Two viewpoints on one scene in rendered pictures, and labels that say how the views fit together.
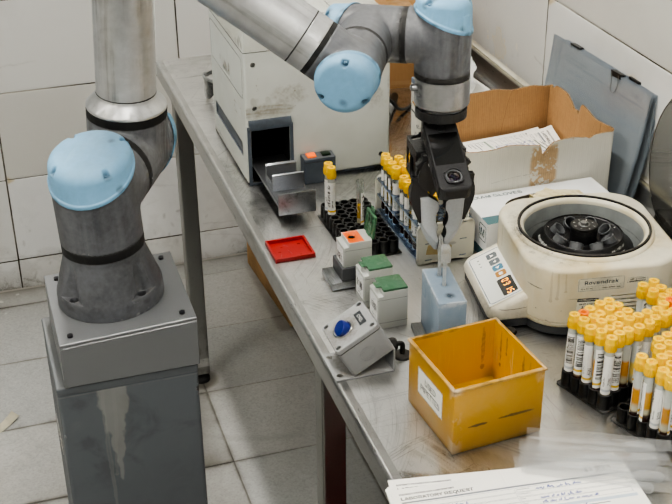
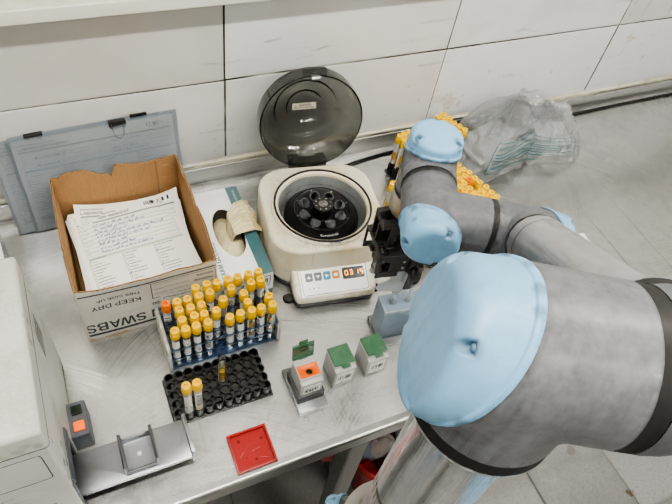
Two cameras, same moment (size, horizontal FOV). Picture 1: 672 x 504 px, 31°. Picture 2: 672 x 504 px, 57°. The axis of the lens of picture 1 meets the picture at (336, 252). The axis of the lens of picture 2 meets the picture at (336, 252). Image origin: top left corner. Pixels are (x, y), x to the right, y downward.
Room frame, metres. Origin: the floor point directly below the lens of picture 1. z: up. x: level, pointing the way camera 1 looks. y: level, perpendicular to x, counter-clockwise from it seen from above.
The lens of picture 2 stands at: (1.82, 0.47, 1.89)
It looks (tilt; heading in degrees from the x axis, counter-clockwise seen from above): 50 degrees down; 255
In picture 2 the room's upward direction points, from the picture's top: 12 degrees clockwise
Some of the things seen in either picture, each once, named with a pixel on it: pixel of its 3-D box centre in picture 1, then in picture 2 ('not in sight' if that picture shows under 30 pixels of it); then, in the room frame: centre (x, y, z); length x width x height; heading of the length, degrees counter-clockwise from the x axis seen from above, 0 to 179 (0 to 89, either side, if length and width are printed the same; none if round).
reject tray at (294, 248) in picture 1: (290, 248); (251, 448); (1.79, 0.08, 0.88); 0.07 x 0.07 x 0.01; 17
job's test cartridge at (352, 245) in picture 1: (354, 254); (306, 378); (1.69, -0.03, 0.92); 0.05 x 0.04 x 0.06; 108
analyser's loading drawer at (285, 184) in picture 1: (281, 175); (124, 457); (1.98, 0.10, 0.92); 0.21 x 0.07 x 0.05; 17
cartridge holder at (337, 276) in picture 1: (354, 269); (305, 385); (1.69, -0.03, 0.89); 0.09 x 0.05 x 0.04; 108
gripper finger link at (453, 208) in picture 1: (448, 213); not in sight; (1.56, -0.16, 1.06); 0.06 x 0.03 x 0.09; 9
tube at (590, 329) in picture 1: (587, 360); not in sight; (1.37, -0.34, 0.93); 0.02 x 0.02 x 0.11
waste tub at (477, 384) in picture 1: (474, 384); not in sight; (1.33, -0.18, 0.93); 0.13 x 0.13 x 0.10; 22
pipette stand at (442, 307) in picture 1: (442, 315); (401, 315); (1.50, -0.15, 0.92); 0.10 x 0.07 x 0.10; 9
